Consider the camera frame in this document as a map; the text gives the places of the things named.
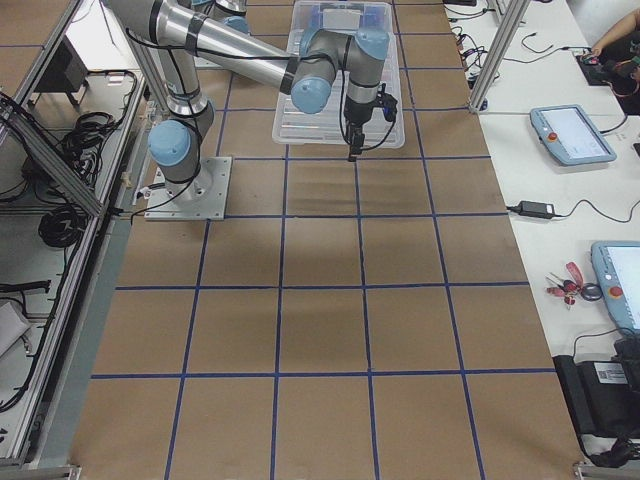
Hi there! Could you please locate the teach pendant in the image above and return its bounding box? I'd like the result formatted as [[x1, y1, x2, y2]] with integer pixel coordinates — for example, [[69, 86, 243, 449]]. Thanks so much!
[[591, 241, 639, 333], [529, 104, 617, 166]]

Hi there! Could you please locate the teach pendant upper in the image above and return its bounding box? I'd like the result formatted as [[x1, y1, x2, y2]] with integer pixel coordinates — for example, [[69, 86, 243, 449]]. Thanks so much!
[[529, 104, 617, 166]]

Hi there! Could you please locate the clear plastic box lid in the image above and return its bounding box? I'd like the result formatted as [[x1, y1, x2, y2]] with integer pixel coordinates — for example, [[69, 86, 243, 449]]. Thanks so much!
[[271, 29, 406, 150]]

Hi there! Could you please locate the clear plastic storage box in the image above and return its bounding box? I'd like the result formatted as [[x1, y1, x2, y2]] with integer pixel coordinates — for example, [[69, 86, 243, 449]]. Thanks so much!
[[289, 0, 401, 76]]

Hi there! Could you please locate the black cables bundle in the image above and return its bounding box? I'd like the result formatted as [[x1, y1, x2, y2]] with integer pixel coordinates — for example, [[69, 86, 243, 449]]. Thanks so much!
[[0, 69, 139, 251]]

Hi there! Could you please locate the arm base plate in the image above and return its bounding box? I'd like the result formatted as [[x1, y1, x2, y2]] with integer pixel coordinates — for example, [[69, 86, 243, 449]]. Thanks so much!
[[144, 156, 233, 221]]

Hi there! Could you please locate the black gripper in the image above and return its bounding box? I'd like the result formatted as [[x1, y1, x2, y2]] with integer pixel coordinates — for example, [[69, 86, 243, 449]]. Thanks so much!
[[344, 83, 398, 162]]

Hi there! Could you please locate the teach pendant lower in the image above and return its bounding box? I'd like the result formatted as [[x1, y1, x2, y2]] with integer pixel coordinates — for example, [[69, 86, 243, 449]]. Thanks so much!
[[591, 241, 639, 333]]

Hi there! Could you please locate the aluminium frame post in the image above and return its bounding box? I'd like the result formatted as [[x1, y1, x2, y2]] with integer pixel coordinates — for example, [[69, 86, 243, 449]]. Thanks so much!
[[469, 0, 530, 113]]

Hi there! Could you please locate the black power adapter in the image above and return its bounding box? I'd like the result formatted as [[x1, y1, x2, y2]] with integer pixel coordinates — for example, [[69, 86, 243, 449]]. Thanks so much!
[[506, 200, 558, 220]]

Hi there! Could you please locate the black device on table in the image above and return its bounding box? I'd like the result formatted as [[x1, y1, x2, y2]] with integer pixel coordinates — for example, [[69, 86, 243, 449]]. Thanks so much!
[[553, 335, 639, 468]]

